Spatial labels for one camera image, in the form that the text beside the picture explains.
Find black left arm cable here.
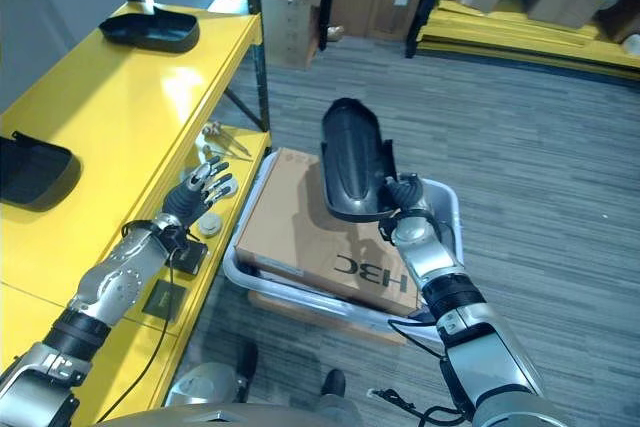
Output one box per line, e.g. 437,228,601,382
98,234,196,424

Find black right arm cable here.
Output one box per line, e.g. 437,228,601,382
368,318,477,427

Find robot dark left foot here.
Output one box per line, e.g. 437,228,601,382
233,341,261,404

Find dark square card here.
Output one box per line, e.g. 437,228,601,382
142,278,188,324

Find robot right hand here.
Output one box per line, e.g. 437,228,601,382
382,173,434,221

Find yellow shelf with black posts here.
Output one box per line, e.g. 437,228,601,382
404,0,640,82

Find round white disc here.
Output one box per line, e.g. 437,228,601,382
195,213,223,239

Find yellow metal shelf unit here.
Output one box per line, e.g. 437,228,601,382
0,0,274,427

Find robot dark right foot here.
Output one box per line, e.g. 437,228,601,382
319,368,348,399

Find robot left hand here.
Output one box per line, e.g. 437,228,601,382
162,156,235,226

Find grey plastic box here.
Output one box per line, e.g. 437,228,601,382
222,148,462,344

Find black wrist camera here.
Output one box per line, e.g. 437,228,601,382
171,238,209,277

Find robot dark foot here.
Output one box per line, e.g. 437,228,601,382
233,341,261,404
319,368,348,399

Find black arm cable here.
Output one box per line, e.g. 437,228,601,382
98,234,196,424
368,318,477,427

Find tall printed cardboard box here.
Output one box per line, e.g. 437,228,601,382
259,0,337,71

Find brown H3C cardboard box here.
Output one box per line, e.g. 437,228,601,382
234,146,432,319

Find robot silver leg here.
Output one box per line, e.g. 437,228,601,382
163,363,247,409

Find small tools with wooden handles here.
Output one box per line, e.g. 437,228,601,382
199,121,255,164

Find black sole-shaped part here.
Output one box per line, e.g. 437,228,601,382
0,130,83,214
97,8,201,55
318,96,401,224

